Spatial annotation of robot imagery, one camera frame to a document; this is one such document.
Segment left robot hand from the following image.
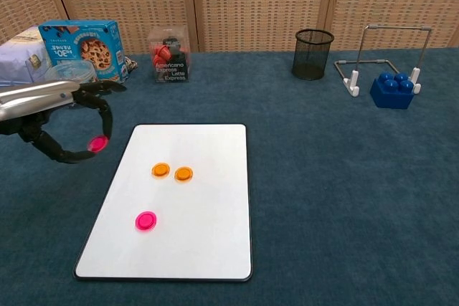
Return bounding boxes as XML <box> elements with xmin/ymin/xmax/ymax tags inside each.
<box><xmin>0</xmin><ymin>80</ymin><xmax>127</xmax><ymax>165</ymax></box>

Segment pink disc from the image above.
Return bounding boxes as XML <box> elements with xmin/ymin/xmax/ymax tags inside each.
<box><xmin>87</xmin><ymin>135</ymin><xmax>109</xmax><ymax>153</ymax></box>
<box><xmin>135</xmin><ymin>211</ymin><xmax>158</xmax><ymax>232</ymax></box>

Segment orange disc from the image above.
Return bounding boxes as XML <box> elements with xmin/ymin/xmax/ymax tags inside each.
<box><xmin>151</xmin><ymin>163</ymin><xmax>171</xmax><ymax>178</ymax></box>
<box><xmin>174</xmin><ymin>166</ymin><xmax>195</xmax><ymax>183</ymax></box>

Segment white magnetic board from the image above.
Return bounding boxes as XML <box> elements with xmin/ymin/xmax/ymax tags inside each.
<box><xmin>73</xmin><ymin>123</ymin><xmax>254</xmax><ymax>282</ymax></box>

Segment clear jar of clips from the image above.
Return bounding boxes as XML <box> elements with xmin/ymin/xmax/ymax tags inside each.
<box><xmin>45</xmin><ymin>60</ymin><xmax>100</xmax><ymax>85</ymax></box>

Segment pale paper flour bag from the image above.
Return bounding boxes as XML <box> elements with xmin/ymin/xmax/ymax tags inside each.
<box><xmin>0</xmin><ymin>25</ymin><xmax>53</xmax><ymax>89</ymax></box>

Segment blue cookie box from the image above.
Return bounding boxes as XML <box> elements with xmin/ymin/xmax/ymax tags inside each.
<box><xmin>38</xmin><ymin>20</ymin><xmax>128</xmax><ymax>85</ymax></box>

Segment clear coffee capsule box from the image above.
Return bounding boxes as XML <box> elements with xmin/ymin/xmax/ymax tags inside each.
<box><xmin>149</xmin><ymin>25</ymin><xmax>191</xmax><ymax>84</ymax></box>

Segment woven bamboo folding screen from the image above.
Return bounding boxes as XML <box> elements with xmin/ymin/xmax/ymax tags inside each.
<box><xmin>0</xmin><ymin>0</ymin><xmax>459</xmax><ymax>54</ymax></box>

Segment black mesh pen cup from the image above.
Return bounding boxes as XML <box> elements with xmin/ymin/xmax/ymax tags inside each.
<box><xmin>291</xmin><ymin>29</ymin><xmax>335</xmax><ymax>81</ymax></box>

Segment blue felt table cover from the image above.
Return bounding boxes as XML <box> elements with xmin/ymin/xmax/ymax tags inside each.
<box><xmin>0</xmin><ymin>47</ymin><xmax>459</xmax><ymax>306</ymax></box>

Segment blue building block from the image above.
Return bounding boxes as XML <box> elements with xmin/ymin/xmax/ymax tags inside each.
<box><xmin>369</xmin><ymin>72</ymin><xmax>416</xmax><ymax>110</ymax></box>

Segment braided rope bundle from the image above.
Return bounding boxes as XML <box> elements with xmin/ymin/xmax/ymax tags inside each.
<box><xmin>123</xmin><ymin>54</ymin><xmax>139</xmax><ymax>74</ymax></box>

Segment metal wire book stand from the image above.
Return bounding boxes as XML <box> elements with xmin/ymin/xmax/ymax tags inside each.
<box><xmin>333</xmin><ymin>24</ymin><xmax>434</xmax><ymax>98</ymax></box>

